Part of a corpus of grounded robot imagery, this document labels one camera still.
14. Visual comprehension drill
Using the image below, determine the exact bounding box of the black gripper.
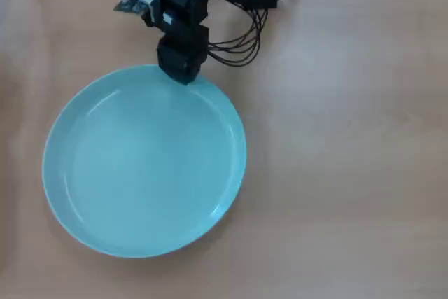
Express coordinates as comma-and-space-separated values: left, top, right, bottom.
155, 24, 211, 85

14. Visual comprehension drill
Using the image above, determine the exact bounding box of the green round shallow bowl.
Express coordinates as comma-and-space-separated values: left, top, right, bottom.
41, 64, 248, 259

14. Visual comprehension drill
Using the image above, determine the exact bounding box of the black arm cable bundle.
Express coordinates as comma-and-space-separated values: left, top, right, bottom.
205, 0, 292, 68

